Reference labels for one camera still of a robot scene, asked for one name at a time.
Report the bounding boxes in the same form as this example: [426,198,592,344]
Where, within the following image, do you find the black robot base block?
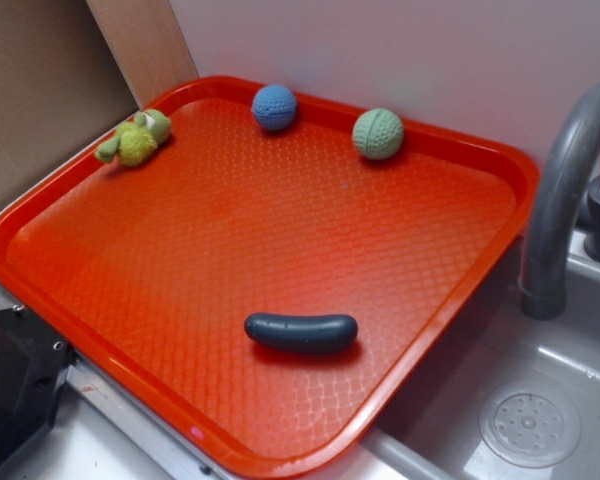
[0,305,73,473]

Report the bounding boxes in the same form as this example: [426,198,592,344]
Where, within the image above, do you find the green dimpled ball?
[352,109,404,160]

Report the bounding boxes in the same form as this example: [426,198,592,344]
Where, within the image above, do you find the blue dimpled ball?
[251,84,298,131]

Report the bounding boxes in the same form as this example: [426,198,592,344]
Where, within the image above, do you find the orange plastic tray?
[0,77,539,479]

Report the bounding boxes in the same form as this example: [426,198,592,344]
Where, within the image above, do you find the dark teal toy sausage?
[244,312,358,354]

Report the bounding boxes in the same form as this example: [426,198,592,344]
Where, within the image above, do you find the green plush frog toy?
[94,109,172,167]

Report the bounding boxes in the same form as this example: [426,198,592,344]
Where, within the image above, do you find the grey toy sink basin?
[364,227,600,480]

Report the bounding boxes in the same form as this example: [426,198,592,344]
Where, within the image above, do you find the brown cardboard panel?
[0,1,198,211]

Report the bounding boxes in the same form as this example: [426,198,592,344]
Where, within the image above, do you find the grey toy faucet spout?
[519,84,600,320]

